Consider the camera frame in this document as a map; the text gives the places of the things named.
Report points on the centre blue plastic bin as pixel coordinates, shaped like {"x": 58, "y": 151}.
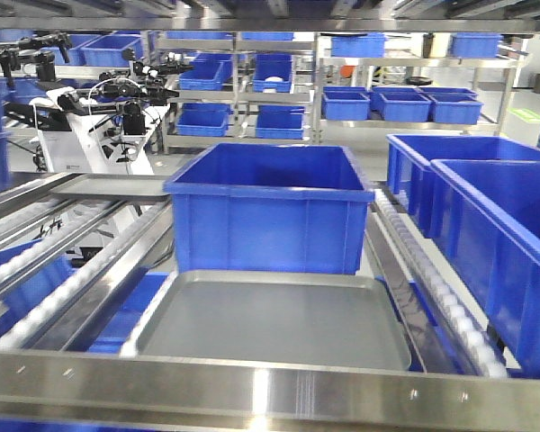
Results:
{"x": 268, "y": 207}

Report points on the far grey metal tray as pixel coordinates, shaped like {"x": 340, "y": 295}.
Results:
{"x": 131, "y": 188}

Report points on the right far blue bin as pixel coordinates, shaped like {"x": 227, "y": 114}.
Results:
{"x": 411, "y": 178}

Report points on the grey metal tray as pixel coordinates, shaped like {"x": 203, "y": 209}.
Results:
{"x": 131, "y": 188}
{"x": 291, "y": 318}

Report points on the right near blue bin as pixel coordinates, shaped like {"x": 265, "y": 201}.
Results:
{"x": 485, "y": 218}

